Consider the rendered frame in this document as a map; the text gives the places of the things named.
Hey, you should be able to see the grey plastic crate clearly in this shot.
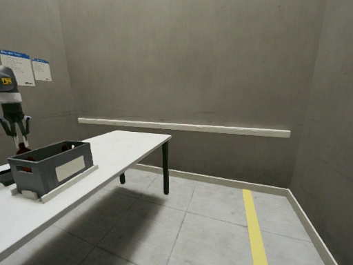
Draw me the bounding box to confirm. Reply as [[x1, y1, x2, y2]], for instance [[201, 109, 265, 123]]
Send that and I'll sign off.
[[7, 140, 94, 198]]

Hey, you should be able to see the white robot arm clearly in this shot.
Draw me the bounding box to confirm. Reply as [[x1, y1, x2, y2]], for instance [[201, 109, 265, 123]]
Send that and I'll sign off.
[[0, 66, 22, 104]]

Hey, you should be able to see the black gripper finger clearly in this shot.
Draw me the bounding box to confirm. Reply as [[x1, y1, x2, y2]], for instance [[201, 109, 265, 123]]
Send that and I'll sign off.
[[0, 117, 19, 148], [15, 115, 31, 147]]

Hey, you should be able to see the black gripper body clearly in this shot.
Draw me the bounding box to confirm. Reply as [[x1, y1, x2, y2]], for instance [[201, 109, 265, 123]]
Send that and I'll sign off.
[[1, 103, 24, 123]]

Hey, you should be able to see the brown glass bottle with cream label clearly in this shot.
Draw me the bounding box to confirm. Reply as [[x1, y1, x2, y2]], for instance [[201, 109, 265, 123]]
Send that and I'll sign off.
[[16, 142, 32, 155]]

